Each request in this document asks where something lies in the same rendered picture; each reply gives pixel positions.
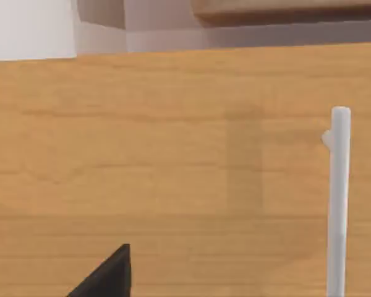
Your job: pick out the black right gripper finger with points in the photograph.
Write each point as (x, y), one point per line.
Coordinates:
(114, 273)

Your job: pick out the wooden door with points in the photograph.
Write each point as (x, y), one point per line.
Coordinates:
(173, 161)

